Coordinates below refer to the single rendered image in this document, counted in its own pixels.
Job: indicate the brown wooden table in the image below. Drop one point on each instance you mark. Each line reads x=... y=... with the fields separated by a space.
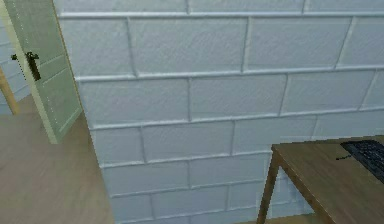
x=333 y=186

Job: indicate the light wooden furniture leg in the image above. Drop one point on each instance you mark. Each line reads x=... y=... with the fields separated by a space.
x=8 y=93

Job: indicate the black keyboard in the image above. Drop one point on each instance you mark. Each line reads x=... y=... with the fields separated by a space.
x=370 y=156

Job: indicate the pale green room door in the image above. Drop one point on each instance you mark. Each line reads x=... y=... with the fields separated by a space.
x=50 y=83

